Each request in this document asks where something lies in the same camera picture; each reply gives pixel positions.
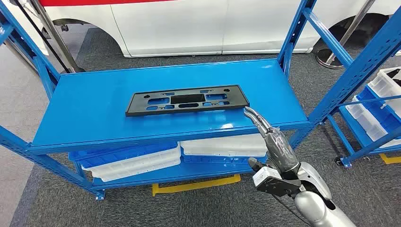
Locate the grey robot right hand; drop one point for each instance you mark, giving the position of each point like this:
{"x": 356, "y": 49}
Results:
{"x": 278, "y": 147}

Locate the black plastic panel part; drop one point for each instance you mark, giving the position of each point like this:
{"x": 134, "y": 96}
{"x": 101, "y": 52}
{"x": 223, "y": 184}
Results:
{"x": 137, "y": 106}

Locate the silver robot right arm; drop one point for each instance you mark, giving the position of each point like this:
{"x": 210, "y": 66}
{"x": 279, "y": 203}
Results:
{"x": 313, "y": 206}

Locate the blue metal shelf rack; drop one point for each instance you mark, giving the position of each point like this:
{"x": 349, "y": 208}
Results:
{"x": 94, "y": 103}

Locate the blue wheeled rack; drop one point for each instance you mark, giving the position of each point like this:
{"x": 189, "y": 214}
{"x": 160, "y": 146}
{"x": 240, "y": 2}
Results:
{"x": 341, "y": 137}

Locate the blue plastic tray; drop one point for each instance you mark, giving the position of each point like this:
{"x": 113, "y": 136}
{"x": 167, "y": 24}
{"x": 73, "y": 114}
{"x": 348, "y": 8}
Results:
{"x": 119, "y": 155}
{"x": 213, "y": 159}

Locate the white plastic bin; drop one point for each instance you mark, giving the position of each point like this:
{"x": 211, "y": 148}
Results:
{"x": 383, "y": 87}
{"x": 363, "y": 120}

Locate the yellow floor tape rectangle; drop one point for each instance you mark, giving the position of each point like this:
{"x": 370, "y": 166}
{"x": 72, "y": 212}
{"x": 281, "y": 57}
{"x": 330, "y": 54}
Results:
{"x": 188, "y": 187}

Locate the yellow floor tape strip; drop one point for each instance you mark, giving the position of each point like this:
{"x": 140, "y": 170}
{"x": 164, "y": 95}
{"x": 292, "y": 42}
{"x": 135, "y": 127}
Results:
{"x": 391, "y": 159}

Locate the white car body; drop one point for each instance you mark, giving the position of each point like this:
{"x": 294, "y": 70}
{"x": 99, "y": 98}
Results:
{"x": 188, "y": 28}

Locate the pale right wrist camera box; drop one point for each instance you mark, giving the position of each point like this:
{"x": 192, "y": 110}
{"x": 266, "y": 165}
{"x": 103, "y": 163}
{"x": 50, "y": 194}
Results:
{"x": 263, "y": 177}

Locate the chrome stanchion post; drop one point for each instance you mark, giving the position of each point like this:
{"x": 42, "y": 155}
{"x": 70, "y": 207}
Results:
{"x": 54, "y": 34}
{"x": 351, "y": 31}

